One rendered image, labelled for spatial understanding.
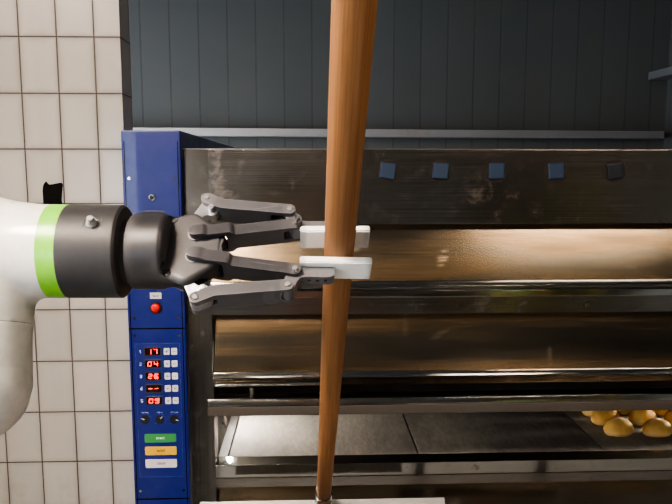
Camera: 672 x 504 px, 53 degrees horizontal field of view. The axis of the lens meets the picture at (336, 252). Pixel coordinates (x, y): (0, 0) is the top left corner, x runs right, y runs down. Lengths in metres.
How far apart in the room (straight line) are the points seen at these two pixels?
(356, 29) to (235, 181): 1.47
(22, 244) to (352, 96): 0.34
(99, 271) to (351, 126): 0.28
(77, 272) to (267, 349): 1.34
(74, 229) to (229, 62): 4.87
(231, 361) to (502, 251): 0.84
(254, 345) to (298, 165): 0.53
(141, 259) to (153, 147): 1.27
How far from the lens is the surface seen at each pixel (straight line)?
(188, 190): 1.92
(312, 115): 5.45
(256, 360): 1.96
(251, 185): 1.89
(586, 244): 2.07
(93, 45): 2.00
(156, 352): 1.97
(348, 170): 0.55
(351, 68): 0.47
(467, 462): 2.13
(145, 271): 0.65
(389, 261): 1.91
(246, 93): 5.46
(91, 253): 0.65
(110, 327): 2.02
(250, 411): 1.86
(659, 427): 2.47
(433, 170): 1.91
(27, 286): 0.69
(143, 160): 1.91
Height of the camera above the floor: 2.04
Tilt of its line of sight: 7 degrees down
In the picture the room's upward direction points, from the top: straight up
